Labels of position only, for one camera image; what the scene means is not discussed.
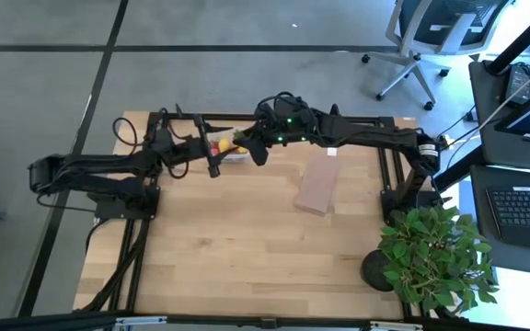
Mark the black power adapter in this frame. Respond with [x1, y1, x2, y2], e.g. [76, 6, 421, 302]
[505, 63, 530, 105]

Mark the white rod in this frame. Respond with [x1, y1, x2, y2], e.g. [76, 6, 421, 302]
[473, 55, 530, 135]

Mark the dark grey desk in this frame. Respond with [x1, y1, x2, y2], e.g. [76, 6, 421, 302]
[468, 58, 530, 174]
[469, 164, 530, 278]

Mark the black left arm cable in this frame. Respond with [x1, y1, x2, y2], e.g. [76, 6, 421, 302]
[111, 117, 145, 149]

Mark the black rig post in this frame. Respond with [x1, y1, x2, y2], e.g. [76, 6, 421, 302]
[485, 0, 530, 77]

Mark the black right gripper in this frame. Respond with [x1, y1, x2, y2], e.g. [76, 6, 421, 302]
[240, 94, 322, 167]

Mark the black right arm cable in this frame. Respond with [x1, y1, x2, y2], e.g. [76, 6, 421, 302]
[254, 90, 310, 121]

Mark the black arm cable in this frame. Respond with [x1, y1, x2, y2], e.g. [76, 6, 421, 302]
[111, 117, 145, 149]
[254, 90, 310, 121]

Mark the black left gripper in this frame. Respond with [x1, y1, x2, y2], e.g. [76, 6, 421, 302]
[147, 114, 240, 179]

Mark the green leafy plant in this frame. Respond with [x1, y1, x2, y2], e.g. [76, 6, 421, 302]
[378, 205, 501, 314]

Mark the clear plastic tupperware container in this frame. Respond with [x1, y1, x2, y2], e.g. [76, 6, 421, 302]
[205, 127, 251, 164]

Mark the black aluminium crossbar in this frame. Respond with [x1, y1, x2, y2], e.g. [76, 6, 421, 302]
[0, 311, 530, 331]

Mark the black floor cable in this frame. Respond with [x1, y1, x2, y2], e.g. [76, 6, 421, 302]
[430, 104, 483, 172]

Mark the black aluminium table frame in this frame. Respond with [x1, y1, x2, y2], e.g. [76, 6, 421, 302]
[74, 103, 425, 323]

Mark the grey office chair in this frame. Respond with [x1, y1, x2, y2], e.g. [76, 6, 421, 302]
[361, 0, 511, 112]

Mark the black plant pot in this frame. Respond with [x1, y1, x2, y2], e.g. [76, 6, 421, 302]
[361, 249, 396, 293]

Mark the black keyboard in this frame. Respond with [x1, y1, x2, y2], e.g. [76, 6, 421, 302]
[485, 186, 530, 252]

